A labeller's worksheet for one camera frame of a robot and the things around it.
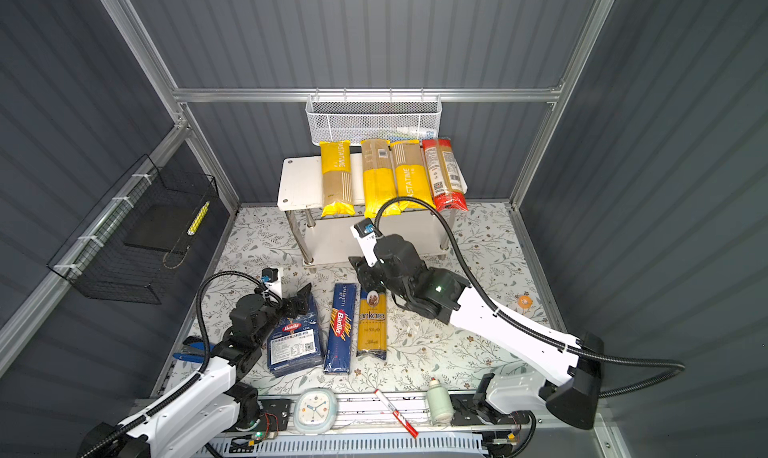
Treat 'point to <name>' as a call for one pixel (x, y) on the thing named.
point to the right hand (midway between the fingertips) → (359, 257)
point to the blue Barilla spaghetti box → (340, 336)
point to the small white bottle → (440, 404)
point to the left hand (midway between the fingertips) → (294, 283)
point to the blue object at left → (194, 349)
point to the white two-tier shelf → (326, 237)
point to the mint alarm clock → (315, 410)
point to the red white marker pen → (406, 424)
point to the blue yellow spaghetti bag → (372, 327)
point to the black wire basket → (142, 228)
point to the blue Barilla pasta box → (295, 343)
